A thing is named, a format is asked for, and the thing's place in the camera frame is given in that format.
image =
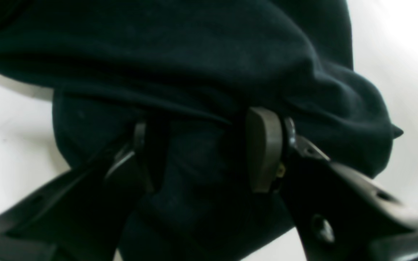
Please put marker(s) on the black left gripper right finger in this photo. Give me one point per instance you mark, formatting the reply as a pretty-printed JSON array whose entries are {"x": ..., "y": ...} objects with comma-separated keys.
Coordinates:
[{"x": 339, "y": 213}]

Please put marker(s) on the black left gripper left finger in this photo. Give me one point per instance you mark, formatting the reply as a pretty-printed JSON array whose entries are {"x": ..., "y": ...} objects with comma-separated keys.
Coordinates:
[{"x": 79, "y": 216}]

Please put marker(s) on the black T-shirt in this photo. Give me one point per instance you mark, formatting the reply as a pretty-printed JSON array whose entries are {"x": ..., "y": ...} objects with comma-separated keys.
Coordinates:
[{"x": 202, "y": 63}]

